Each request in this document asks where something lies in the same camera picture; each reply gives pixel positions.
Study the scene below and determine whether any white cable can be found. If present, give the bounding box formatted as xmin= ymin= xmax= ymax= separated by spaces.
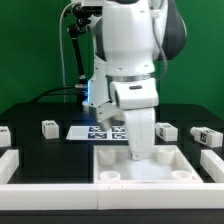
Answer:
xmin=58 ymin=2 xmax=81 ymax=88

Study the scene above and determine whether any white right fence bar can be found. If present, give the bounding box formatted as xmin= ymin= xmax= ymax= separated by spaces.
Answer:
xmin=200 ymin=150 xmax=224 ymax=183

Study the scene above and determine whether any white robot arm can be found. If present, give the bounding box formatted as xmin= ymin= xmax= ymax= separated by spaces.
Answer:
xmin=71 ymin=0 xmax=187 ymax=160

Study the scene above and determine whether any white front fence bar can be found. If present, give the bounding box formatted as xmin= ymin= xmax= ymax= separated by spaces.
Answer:
xmin=0 ymin=183 xmax=224 ymax=210

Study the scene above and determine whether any white fence bar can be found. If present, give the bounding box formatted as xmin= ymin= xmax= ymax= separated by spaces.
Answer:
xmin=0 ymin=183 xmax=224 ymax=210
xmin=0 ymin=150 xmax=19 ymax=184
xmin=200 ymin=150 xmax=224 ymax=183

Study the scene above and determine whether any black cable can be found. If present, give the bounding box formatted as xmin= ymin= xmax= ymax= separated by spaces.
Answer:
xmin=30 ymin=85 xmax=88 ymax=103

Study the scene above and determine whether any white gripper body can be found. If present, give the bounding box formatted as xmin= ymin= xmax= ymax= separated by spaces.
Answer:
xmin=123 ymin=108 xmax=155 ymax=160

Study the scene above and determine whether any white square tabletop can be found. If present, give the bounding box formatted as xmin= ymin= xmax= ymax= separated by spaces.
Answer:
xmin=93 ymin=145 xmax=202 ymax=184

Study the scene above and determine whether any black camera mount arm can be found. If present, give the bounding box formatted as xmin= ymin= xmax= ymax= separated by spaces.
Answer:
xmin=68 ymin=3 xmax=102 ymax=88

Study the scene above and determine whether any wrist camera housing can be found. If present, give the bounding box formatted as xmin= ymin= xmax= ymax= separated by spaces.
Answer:
xmin=96 ymin=80 xmax=160 ymax=132

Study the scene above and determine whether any white marker sheet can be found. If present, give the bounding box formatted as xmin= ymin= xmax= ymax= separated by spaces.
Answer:
xmin=66 ymin=126 xmax=127 ymax=141

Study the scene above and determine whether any white left fence bar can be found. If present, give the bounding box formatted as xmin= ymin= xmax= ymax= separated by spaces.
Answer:
xmin=0 ymin=150 xmax=19 ymax=184

